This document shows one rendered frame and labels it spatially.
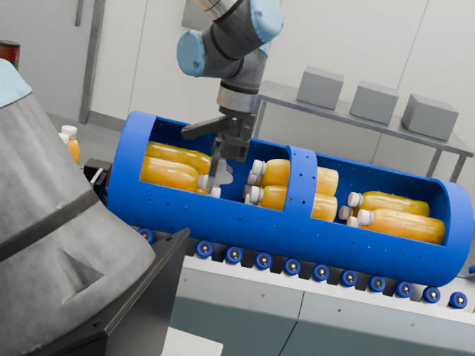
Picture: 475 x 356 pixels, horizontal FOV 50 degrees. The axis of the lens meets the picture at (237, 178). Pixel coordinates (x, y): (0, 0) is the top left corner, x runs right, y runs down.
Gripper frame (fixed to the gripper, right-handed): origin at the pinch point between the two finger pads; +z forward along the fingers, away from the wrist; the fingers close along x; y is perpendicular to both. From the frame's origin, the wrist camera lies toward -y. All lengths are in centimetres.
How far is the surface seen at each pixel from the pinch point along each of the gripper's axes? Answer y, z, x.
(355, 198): 39.8, -1.4, 9.3
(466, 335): 74, 24, -7
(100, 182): -26.1, 6.4, 3.0
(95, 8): -114, -2, 363
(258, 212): 12.5, 1.0, -8.4
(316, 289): 32.3, 19.4, -5.8
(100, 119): -97, 98, 366
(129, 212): -16.7, 8.2, -6.9
